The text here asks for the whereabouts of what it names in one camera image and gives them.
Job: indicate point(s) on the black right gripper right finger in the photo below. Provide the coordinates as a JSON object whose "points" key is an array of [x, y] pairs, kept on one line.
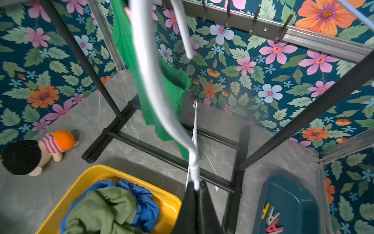
{"points": [[208, 222]]}

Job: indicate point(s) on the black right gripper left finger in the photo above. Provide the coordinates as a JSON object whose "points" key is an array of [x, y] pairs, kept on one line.
{"points": [[186, 221]]}

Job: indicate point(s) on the blue tank top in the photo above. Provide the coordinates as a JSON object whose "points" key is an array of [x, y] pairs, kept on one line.
{"points": [[148, 211]]}

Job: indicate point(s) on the red clothespin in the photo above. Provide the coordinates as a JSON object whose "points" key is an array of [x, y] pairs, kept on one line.
{"points": [[273, 229]]}

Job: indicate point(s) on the olive grey tank top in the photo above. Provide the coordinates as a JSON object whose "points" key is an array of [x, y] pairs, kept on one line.
{"points": [[109, 210]]}

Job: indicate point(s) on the green tank top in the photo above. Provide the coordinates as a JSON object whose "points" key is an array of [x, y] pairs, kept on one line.
{"points": [[176, 83]]}

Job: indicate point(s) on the white wire hanger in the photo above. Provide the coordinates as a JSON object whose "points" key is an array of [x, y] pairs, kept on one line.
{"points": [[147, 57], [362, 18]]}

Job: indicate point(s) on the yellow clothespin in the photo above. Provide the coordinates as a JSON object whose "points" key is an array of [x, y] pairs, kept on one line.
{"points": [[265, 209]]}

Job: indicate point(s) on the white clothespin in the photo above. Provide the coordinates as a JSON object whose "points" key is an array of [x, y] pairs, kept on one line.
{"points": [[272, 216]]}

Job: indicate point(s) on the yellow plastic tray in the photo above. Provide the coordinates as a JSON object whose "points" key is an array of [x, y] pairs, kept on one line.
{"points": [[168, 203]]}

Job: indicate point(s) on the dark teal tray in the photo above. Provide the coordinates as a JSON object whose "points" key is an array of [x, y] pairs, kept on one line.
{"points": [[298, 208]]}

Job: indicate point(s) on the doll with striped shirt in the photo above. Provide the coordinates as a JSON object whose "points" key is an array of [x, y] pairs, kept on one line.
{"points": [[28, 157]]}

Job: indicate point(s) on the black clothes rack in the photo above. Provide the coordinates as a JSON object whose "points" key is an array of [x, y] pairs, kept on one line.
{"points": [[352, 80]]}

